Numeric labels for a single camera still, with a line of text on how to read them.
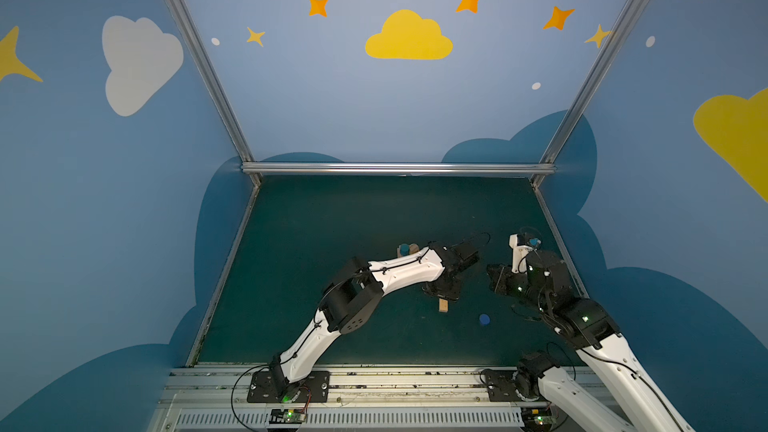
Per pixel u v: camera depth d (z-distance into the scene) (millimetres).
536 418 715
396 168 899
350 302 530
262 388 733
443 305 882
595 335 484
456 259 662
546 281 514
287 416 705
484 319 861
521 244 647
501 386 747
